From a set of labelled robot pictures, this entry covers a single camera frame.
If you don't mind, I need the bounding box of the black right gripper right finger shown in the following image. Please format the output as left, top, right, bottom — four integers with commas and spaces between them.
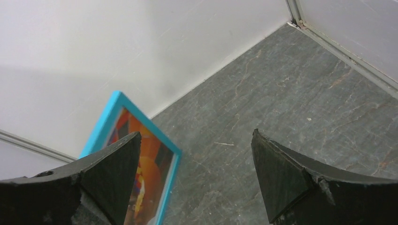
251, 129, 398, 225

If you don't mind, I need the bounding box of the hot air balloon photo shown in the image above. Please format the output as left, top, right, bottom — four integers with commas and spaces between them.
106, 107, 174, 225

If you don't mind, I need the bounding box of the light wooden picture frame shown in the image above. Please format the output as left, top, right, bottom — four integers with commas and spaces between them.
80, 91, 182, 225

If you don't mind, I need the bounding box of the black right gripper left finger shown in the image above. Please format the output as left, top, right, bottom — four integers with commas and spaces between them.
0, 132, 141, 225

